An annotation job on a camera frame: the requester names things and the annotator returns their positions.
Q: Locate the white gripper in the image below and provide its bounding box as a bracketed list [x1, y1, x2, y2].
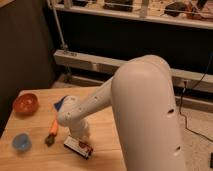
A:
[69, 120, 90, 143]

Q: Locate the black whiteboard eraser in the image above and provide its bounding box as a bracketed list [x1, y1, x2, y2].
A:
[64, 136, 93, 159]

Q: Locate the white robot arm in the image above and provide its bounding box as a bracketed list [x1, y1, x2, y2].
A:
[57, 55, 187, 171]

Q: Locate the blue sponge block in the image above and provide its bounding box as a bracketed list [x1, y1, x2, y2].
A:
[54, 96, 67, 112]

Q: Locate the orange bowl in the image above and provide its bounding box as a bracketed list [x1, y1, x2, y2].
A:
[13, 93, 39, 116]

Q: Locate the small blue cup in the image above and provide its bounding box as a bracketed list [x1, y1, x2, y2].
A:
[12, 133, 32, 152]

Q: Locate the metal pole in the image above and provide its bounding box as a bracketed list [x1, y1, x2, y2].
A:
[50, 0, 68, 52]

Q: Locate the white shelf ledge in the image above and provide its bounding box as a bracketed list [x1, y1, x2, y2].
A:
[54, 4, 213, 30]

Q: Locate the orange handled brush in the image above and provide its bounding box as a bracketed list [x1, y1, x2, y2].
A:
[45, 119, 58, 147]

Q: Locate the white baseboard rail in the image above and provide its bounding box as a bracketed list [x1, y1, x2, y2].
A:
[54, 49, 213, 93]

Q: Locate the black power cable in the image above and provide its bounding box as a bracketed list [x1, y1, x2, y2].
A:
[175, 49, 213, 143]

